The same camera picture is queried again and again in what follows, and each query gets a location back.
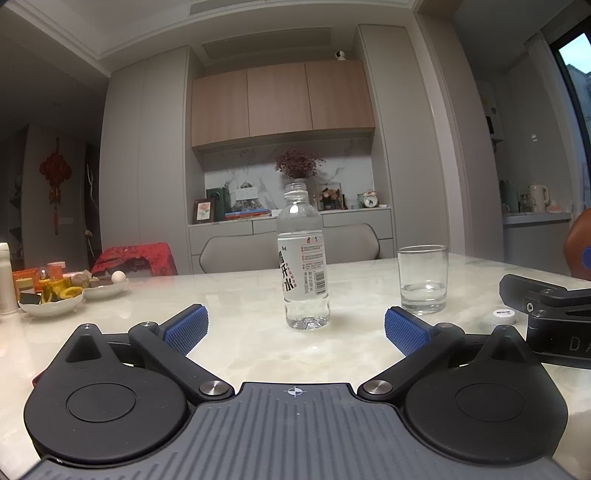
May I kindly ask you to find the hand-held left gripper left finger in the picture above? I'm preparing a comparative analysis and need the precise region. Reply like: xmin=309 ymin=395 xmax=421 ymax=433
xmin=65 ymin=303 xmax=234 ymax=403

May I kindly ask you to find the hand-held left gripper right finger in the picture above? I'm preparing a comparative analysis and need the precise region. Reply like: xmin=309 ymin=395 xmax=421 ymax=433
xmin=358 ymin=306 xmax=532 ymax=402

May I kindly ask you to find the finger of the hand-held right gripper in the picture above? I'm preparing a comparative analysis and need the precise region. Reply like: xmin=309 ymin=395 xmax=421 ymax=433
xmin=499 ymin=274 xmax=591 ymax=319

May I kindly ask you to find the clear drinking glass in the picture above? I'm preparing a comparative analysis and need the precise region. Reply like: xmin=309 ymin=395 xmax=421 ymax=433
xmin=397 ymin=245 xmax=450 ymax=316

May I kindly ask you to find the clear plastic water bottle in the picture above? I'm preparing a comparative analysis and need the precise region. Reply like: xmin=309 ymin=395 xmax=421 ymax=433
xmin=276 ymin=182 xmax=332 ymax=330

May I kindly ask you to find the white plastic bottle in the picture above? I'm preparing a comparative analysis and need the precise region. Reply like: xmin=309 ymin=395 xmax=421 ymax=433
xmin=0 ymin=242 xmax=18 ymax=315

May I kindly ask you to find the grey kitchen counter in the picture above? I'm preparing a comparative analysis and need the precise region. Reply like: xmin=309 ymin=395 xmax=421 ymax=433
xmin=501 ymin=210 xmax=573 ymax=278

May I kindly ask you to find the orange-brown rounded object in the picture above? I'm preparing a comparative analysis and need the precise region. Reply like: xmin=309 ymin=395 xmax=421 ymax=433
xmin=563 ymin=216 xmax=591 ymax=279

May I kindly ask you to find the white plate with egg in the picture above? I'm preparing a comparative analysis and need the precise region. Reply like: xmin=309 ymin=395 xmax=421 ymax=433
xmin=81 ymin=272 xmax=130 ymax=300

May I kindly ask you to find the grey dining chair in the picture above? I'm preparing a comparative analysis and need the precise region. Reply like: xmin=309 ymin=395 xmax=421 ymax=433
xmin=199 ymin=233 xmax=282 ymax=274
xmin=323 ymin=224 xmax=380 ymax=265

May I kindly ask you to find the red patterned cloth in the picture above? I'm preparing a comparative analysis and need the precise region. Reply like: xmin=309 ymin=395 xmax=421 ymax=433
xmin=91 ymin=242 xmax=178 ymax=278

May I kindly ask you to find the white kettle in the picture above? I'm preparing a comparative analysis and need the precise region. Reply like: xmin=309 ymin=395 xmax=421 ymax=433
xmin=529 ymin=184 xmax=552 ymax=213

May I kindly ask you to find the green jar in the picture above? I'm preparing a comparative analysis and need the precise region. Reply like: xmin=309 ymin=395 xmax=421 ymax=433
xmin=499 ymin=179 xmax=520 ymax=213

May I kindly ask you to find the grey sideboard cabinet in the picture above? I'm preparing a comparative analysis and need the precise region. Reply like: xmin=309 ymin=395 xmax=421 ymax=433
xmin=187 ymin=207 xmax=395 ymax=275

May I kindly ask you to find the green box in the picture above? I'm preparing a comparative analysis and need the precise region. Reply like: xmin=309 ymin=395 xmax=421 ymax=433
xmin=206 ymin=186 xmax=230 ymax=221

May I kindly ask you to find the white plate with yellow food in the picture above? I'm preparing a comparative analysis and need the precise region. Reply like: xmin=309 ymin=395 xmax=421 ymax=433
xmin=18 ymin=277 xmax=86 ymax=317

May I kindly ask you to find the clear wrapped package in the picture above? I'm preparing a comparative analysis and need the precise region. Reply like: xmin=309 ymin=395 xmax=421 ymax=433
xmin=235 ymin=182 xmax=260 ymax=210

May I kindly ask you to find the glass flower display case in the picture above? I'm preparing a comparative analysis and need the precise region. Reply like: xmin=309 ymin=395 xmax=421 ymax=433
xmin=316 ymin=182 xmax=345 ymax=212

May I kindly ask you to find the bare branch decoration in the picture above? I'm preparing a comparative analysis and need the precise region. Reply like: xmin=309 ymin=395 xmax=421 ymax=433
xmin=84 ymin=159 xmax=101 ymax=259

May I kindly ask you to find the orange box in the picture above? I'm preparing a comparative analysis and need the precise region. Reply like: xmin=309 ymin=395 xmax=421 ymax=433
xmin=13 ymin=268 xmax=47 ymax=296

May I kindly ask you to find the window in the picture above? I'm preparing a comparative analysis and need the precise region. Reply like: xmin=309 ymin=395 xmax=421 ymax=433
xmin=556 ymin=30 xmax=591 ymax=222

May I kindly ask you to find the dried flower bouquet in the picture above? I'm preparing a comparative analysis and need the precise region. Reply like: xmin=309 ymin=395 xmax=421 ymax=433
xmin=276 ymin=148 xmax=326 ymax=181

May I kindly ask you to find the ceiling air vent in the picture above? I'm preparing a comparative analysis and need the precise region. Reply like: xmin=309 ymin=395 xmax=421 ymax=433
xmin=202 ymin=27 xmax=333 ymax=58

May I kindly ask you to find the red knot wall ornament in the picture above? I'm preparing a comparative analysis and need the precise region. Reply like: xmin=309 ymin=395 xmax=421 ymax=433
xmin=39 ymin=137 xmax=72 ymax=236

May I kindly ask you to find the wooden wall cabinet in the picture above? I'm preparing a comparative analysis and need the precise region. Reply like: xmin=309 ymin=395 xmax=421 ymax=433
xmin=191 ymin=59 xmax=376 ymax=149

